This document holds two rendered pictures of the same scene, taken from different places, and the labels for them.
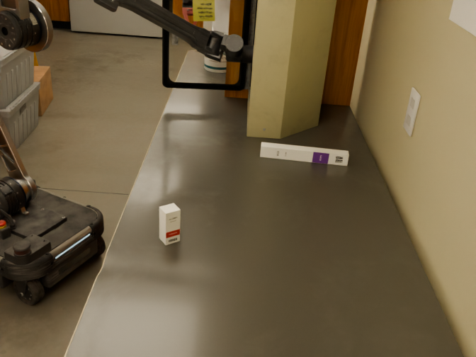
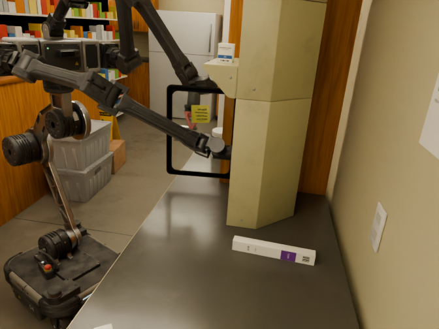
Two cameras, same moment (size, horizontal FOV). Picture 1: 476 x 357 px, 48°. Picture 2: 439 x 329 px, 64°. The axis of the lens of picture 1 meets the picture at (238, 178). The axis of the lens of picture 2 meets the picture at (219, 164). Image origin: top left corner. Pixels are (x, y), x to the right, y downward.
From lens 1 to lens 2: 0.53 m
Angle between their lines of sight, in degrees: 10
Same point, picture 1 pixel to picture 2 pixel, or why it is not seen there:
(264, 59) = (241, 161)
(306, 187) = (268, 292)
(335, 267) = not seen: outside the picture
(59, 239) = (89, 282)
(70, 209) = (106, 255)
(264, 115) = (242, 208)
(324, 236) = not seen: outside the picture
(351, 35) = (326, 138)
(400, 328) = not seen: outside the picture
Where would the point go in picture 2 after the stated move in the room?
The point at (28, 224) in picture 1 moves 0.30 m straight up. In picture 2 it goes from (70, 268) to (64, 224)
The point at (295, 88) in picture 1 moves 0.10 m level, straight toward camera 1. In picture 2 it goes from (270, 186) to (266, 198)
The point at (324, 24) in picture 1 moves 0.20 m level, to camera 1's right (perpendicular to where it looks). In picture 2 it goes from (297, 131) to (357, 137)
